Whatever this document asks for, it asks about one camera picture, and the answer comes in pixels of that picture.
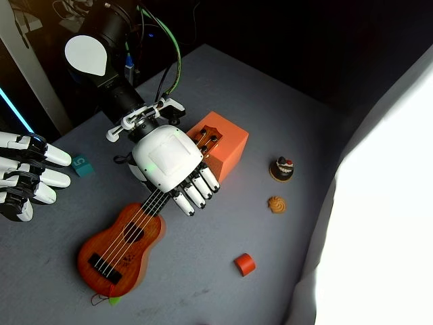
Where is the brown toy ukulele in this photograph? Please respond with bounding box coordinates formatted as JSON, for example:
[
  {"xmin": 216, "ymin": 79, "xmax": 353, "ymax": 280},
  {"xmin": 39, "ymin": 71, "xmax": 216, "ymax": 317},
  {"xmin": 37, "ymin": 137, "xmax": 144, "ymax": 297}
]
[{"xmin": 76, "ymin": 124, "xmax": 224, "ymax": 299}]

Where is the large orange cube block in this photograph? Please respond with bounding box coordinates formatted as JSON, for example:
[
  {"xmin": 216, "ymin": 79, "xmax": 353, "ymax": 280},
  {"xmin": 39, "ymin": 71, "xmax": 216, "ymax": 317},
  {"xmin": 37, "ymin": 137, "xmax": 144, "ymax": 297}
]
[{"xmin": 185, "ymin": 110, "xmax": 250, "ymax": 183}]

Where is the teal number five block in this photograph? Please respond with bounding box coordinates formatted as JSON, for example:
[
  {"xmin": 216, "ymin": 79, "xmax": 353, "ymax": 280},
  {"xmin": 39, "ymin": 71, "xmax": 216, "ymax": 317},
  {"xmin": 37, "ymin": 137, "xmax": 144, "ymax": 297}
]
[{"xmin": 71, "ymin": 154, "xmax": 95, "ymax": 177}]

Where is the grey table cloth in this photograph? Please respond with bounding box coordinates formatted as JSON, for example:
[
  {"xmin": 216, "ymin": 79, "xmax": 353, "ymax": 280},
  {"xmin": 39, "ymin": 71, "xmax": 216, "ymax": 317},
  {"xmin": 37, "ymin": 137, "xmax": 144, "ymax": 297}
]
[{"xmin": 0, "ymin": 43, "xmax": 433, "ymax": 325}]

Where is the chocolate toy cake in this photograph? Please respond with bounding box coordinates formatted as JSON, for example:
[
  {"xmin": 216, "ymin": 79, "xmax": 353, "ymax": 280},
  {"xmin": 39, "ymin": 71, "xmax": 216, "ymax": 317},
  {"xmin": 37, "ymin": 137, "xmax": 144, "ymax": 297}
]
[{"xmin": 269, "ymin": 156, "xmax": 295, "ymax": 183}]

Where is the swirl toy cookie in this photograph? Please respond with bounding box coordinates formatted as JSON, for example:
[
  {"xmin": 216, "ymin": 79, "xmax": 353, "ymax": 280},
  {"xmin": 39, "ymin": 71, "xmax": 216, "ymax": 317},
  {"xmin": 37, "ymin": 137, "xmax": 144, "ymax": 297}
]
[{"xmin": 267, "ymin": 195, "xmax": 288, "ymax": 215}]

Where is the small red arch block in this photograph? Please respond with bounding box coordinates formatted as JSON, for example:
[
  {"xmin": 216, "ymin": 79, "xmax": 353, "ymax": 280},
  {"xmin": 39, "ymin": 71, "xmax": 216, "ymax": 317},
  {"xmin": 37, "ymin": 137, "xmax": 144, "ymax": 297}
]
[{"xmin": 233, "ymin": 253, "xmax": 257, "ymax": 278}]

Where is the cyan light strip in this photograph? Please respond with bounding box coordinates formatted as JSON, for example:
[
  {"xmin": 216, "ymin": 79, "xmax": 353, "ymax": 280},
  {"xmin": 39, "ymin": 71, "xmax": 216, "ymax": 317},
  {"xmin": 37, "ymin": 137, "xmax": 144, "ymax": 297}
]
[{"xmin": 0, "ymin": 87, "xmax": 35, "ymax": 135}]

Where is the green cable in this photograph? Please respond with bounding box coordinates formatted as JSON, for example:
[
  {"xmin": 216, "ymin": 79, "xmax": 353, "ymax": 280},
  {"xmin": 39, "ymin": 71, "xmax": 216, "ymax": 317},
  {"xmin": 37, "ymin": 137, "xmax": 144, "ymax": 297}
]
[{"xmin": 137, "ymin": 5, "xmax": 183, "ymax": 99}]

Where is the blue cable connector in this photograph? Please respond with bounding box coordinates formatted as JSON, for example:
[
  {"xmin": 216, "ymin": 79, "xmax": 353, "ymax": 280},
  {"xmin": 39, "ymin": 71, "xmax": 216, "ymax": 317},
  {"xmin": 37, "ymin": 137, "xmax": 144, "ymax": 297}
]
[{"xmin": 124, "ymin": 53, "xmax": 135, "ymax": 81}]

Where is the white frame post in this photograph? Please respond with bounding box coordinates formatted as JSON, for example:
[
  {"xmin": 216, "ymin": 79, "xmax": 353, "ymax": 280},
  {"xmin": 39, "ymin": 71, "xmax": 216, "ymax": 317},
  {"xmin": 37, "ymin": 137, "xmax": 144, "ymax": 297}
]
[{"xmin": 0, "ymin": 0, "xmax": 74, "ymax": 136}]

